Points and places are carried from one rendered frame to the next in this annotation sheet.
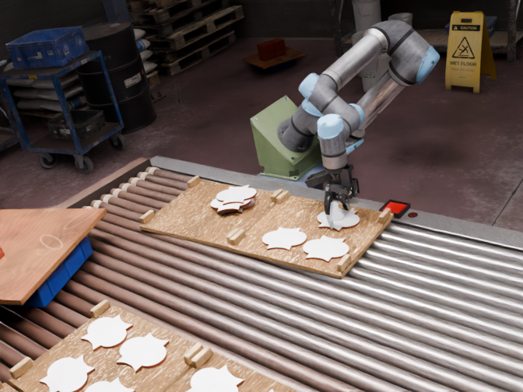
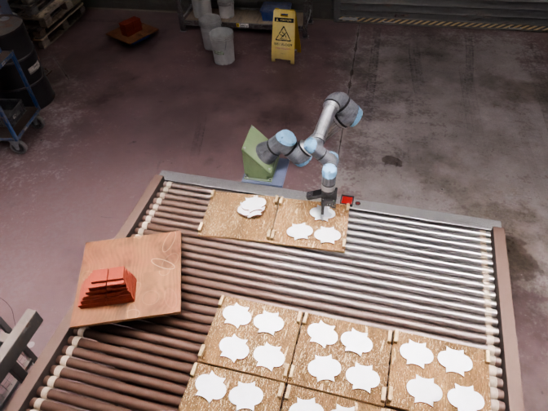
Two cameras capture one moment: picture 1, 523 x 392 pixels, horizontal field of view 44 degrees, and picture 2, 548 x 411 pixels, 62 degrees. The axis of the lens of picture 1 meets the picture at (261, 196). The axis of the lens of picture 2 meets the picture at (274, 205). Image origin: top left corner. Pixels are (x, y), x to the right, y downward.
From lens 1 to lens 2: 1.25 m
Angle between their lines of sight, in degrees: 28
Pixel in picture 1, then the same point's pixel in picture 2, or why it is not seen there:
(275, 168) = (256, 174)
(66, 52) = not seen: outside the picture
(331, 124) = (333, 171)
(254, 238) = (281, 233)
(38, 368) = (210, 347)
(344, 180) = (333, 196)
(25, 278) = (169, 294)
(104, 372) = (254, 340)
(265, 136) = (252, 158)
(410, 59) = (350, 116)
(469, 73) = (287, 50)
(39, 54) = not seen: outside the picture
